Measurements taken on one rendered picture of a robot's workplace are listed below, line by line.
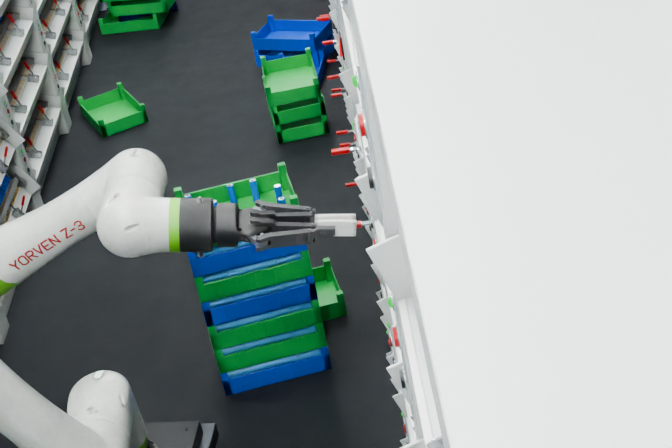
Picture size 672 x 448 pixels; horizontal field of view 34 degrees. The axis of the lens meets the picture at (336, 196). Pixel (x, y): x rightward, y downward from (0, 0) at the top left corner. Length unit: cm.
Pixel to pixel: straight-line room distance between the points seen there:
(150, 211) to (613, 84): 140
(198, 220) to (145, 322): 162
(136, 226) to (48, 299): 186
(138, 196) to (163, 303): 165
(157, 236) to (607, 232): 148
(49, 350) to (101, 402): 118
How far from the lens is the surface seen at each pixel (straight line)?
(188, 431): 252
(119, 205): 184
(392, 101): 50
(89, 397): 231
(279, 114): 417
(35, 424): 214
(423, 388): 71
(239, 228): 185
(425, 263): 39
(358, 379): 303
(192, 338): 331
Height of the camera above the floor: 196
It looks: 31 degrees down
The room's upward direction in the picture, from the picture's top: 10 degrees counter-clockwise
